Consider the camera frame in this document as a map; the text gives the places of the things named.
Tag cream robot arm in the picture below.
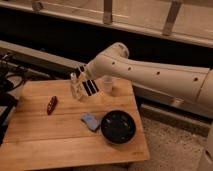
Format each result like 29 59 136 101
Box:
77 42 213 113

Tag translucent ceramic cup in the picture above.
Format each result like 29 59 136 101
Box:
102 75 113 93

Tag black ceramic bowl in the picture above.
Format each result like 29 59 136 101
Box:
100 110 136 144

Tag clear glass bottle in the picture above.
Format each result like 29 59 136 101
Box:
70 73 82 100

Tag black cables and equipment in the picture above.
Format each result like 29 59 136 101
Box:
0 51 31 147

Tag metal window bracket middle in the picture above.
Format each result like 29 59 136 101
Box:
103 0 113 24

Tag metal window bracket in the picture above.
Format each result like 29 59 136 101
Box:
162 0 183 36
31 0 43 12
103 0 113 24

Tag metal window bracket left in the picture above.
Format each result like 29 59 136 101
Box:
31 0 43 12

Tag metal window bracket right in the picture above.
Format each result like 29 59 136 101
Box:
162 0 183 36

